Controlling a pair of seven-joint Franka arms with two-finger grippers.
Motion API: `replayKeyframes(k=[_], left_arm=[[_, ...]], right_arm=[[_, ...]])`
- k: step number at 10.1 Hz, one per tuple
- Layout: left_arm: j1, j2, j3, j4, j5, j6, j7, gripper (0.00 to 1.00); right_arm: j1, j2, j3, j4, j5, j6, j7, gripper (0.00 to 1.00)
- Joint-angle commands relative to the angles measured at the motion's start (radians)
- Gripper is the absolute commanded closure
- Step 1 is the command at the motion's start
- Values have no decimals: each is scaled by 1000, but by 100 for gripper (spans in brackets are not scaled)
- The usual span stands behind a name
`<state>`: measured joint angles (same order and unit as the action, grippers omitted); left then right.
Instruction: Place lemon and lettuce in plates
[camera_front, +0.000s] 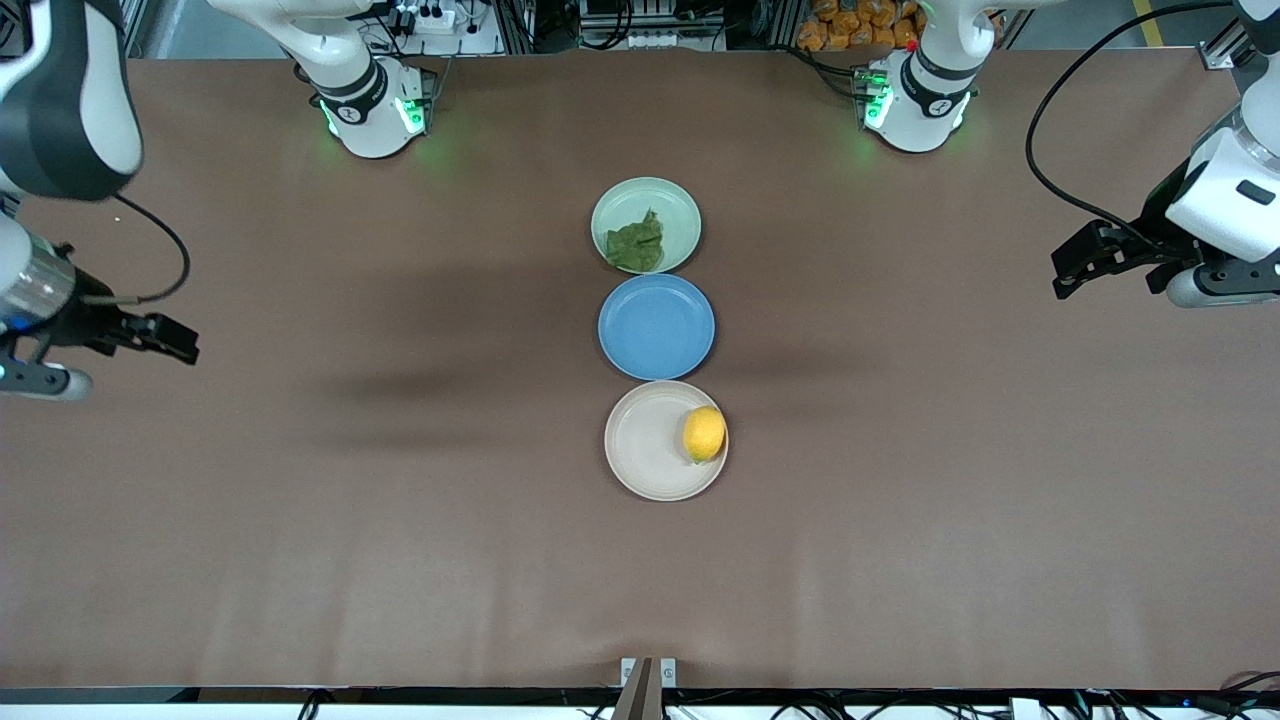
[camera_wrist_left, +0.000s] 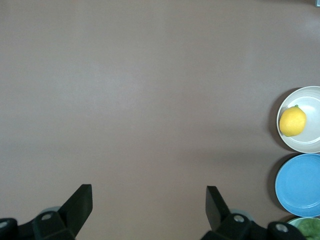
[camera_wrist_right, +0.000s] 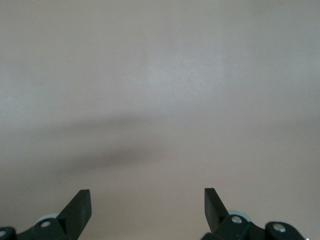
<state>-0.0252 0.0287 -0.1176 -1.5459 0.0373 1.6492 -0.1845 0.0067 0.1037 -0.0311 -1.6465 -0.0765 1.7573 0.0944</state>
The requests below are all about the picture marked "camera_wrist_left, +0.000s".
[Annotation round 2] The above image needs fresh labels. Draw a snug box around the green lettuce leaf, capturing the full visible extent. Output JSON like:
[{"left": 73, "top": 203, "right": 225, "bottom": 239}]
[{"left": 296, "top": 217, "right": 320, "bottom": 240}]

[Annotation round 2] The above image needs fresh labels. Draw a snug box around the yellow lemon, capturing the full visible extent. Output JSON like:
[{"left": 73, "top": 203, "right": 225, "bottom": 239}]
[{"left": 278, "top": 104, "right": 308, "bottom": 138}]

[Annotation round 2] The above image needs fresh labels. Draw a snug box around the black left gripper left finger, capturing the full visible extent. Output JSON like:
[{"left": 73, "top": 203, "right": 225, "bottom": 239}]
[{"left": 17, "top": 184, "right": 94, "bottom": 240}]

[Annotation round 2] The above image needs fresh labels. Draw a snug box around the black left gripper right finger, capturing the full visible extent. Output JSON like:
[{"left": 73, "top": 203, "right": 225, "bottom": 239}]
[{"left": 201, "top": 185, "right": 307, "bottom": 240}]

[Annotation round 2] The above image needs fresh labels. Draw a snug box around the pale green plate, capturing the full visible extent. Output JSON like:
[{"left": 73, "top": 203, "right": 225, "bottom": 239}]
[{"left": 286, "top": 216, "right": 320, "bottom": 240}]

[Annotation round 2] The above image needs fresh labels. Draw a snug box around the blue plate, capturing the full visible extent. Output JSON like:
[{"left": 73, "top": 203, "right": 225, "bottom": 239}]
[{"left": 274, "top": 153, "right": 320, "bottom": 218}]

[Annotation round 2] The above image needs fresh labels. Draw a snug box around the beige plate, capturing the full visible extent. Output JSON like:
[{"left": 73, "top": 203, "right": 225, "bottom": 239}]
[{"left": 276, "top": 85, "right": 320, "bottom": 154}]

